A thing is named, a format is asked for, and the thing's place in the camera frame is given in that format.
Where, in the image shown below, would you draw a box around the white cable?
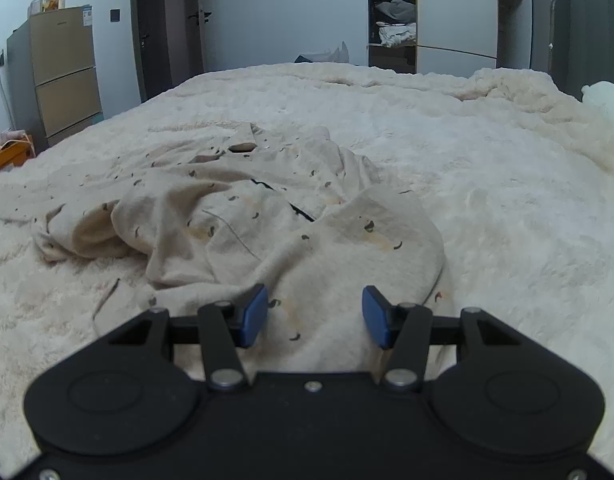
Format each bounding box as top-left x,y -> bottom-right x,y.
0,66 -> 15,133

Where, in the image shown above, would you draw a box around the beige refrigerator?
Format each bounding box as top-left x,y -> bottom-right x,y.
7,6 -> 104,150

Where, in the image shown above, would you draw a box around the orange box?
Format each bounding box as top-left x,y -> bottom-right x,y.
0,134 -> 35,178

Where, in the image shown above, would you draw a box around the grey headboard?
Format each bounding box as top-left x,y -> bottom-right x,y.
547,0 -> 614,103

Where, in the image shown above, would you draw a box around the beige printed shirt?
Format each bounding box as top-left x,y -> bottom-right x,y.
0,122 -> 458,378

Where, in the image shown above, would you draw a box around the white folded clothes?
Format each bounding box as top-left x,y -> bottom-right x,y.
378,22 -> 417,49

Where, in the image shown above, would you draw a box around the dark door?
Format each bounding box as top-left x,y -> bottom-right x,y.
131,0 -> 205,106

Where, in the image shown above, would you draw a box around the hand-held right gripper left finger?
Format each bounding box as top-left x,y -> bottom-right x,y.
108,283 -> 269,391

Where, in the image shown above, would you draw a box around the white plush toy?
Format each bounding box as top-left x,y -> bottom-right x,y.
581,81 -> 614,126

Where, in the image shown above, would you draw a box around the grey folded clothes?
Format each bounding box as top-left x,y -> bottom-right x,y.
374,0 -> 417,25

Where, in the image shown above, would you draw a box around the white wardrobe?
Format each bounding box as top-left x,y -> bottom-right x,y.
366,0 -> 533,77

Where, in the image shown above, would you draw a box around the cream fluffy blanket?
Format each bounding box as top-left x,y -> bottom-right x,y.
0,62 -> 614,478

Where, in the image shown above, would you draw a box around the translucent plastic bag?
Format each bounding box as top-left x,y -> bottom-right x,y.
312,41 -> 349,64

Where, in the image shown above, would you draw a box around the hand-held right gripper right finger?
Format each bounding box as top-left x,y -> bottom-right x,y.
361,285 -> 524,392

